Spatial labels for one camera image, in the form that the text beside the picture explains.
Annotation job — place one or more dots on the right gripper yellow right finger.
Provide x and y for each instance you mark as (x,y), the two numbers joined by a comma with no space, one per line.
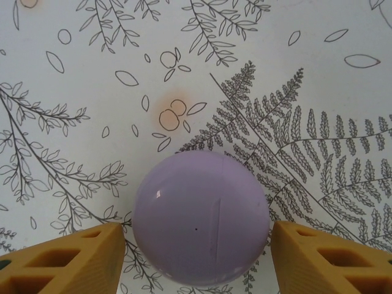
(333,263)

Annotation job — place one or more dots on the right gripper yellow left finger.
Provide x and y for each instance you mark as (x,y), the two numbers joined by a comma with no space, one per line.
(61,263)

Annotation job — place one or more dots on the purple earbud charging case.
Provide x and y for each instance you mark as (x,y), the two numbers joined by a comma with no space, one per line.
(199,220)

